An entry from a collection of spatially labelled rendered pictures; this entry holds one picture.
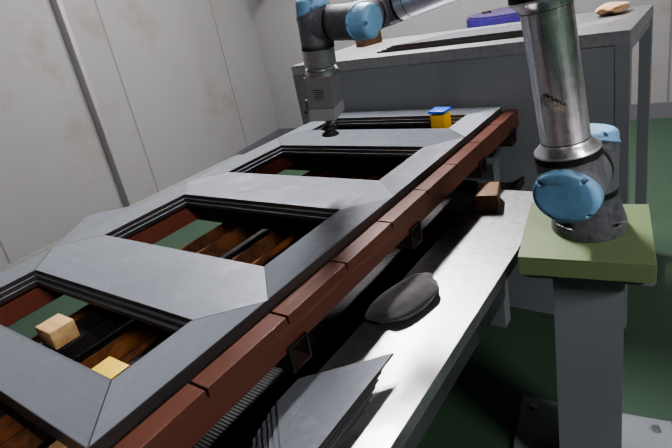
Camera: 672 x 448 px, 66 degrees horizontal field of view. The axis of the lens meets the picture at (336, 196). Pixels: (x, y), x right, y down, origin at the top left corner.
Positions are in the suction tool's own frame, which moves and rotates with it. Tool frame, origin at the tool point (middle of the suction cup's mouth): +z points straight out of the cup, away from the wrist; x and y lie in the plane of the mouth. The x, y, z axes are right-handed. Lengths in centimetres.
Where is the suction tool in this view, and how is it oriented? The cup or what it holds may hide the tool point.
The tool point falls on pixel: (330, 134)
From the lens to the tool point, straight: 127.3
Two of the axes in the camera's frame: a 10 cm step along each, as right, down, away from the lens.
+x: 9.5, 0.0, -3.0
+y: -2.7, 4.5, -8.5
